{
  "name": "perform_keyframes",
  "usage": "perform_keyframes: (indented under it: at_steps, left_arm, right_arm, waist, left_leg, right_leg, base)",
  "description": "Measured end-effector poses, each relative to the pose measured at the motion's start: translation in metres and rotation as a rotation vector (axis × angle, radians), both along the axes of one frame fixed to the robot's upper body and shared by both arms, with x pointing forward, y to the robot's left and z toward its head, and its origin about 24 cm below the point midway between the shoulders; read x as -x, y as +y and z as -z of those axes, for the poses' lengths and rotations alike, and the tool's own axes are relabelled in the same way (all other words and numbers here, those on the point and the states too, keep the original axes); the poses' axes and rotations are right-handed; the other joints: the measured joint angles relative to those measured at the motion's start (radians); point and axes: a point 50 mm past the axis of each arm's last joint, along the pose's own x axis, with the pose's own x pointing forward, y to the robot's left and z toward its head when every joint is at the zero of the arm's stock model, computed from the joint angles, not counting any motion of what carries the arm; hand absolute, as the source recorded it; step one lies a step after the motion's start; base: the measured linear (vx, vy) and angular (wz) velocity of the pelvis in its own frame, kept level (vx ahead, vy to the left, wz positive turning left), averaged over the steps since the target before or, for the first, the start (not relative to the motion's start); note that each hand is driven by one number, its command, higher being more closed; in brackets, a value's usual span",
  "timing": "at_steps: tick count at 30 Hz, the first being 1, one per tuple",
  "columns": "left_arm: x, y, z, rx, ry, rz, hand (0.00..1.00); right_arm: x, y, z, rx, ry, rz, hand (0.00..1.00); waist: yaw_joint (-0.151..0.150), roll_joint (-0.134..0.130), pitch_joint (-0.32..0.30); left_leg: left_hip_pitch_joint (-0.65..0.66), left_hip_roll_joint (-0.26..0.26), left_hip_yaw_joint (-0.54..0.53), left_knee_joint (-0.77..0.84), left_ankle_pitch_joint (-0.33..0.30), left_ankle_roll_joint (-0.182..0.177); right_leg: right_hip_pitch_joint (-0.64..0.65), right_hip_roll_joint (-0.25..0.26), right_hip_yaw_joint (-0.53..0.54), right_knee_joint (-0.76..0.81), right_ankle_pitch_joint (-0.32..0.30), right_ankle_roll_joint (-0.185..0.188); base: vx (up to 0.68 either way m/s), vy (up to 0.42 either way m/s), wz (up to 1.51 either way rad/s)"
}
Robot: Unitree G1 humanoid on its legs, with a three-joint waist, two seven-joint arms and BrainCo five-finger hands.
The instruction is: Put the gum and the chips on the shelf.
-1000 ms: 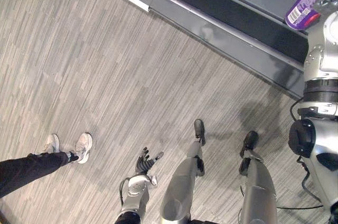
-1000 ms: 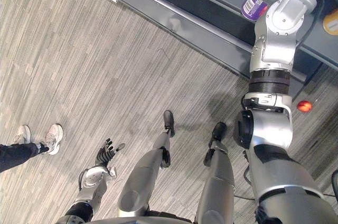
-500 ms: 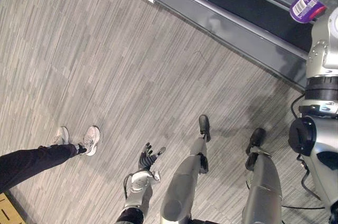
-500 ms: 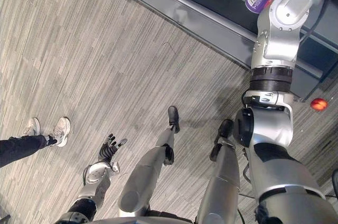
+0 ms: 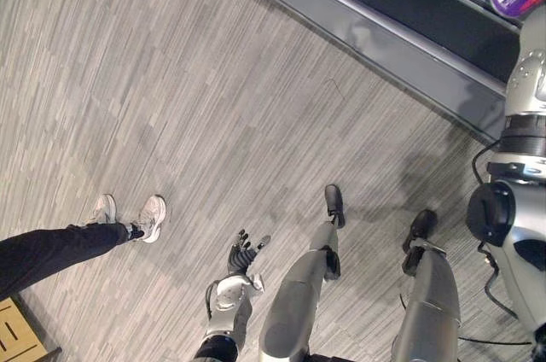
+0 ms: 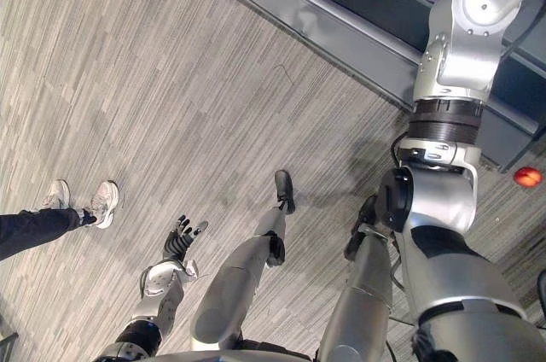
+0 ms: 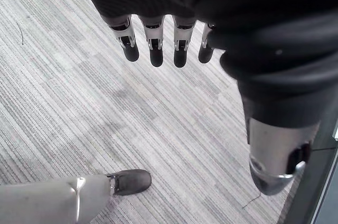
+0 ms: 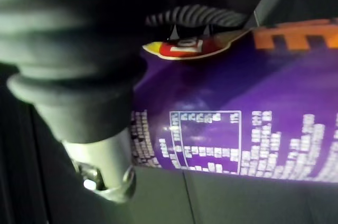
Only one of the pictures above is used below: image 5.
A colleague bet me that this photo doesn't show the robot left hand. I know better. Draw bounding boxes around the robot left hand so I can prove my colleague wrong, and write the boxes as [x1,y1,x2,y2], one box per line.
[227,228,272,276]

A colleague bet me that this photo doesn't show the dark grey shelf unit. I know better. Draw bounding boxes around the dark grey shelf unit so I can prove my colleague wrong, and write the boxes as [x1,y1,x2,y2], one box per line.
[260,0,546,146]

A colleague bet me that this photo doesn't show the robot left leg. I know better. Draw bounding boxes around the robot left leg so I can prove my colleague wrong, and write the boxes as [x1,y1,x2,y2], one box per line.
[258,184,347,362]

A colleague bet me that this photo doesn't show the robot leg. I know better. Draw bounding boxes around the robot leg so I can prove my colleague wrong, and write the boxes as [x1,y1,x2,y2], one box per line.
[391,208,462,362]
[258,184,347,362]

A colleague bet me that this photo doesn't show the person's white shoe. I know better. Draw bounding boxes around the person's white shoe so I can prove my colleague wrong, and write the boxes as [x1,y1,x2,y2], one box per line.
[131,194,168,245]
[87,193,119,226]

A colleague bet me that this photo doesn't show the person's leg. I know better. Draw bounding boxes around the person's leg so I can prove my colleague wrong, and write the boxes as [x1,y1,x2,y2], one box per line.
[0,221,144,302]

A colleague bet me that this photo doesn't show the robot right leg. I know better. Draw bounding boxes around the robot right leg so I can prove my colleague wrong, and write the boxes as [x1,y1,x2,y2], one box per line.
[391,208,462,362]

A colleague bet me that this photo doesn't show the brown cardboard box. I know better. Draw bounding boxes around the brown cardboard box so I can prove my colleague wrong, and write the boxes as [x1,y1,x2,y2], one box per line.
[0,295,63,362]

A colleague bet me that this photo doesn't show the black cable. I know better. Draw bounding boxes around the black cable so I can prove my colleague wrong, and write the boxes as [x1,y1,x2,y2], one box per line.
[458,139,534,346]

